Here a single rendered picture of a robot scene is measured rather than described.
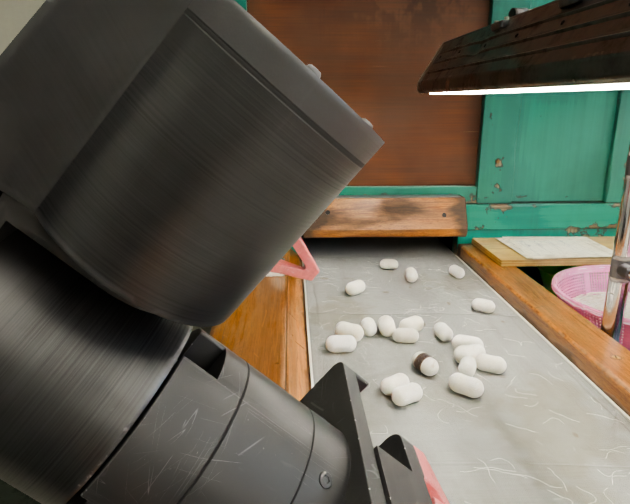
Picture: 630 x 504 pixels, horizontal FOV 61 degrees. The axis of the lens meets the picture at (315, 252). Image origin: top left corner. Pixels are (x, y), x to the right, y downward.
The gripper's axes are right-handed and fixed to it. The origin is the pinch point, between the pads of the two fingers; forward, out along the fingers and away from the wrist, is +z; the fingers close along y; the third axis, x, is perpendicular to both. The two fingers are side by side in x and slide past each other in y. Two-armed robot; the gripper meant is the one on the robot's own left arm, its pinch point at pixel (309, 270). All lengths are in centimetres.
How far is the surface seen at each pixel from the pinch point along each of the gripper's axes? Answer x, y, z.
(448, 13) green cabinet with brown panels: -41, 47, 0
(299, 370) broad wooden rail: 9.0, -1.3, 6.0
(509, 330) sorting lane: -7.7, 10.3, 28.1
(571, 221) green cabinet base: -29, 45, 44
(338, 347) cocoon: 6.1, 4.2, 9.6
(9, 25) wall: 24, 125, -90
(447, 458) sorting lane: 2.2, -15.1, 16.1
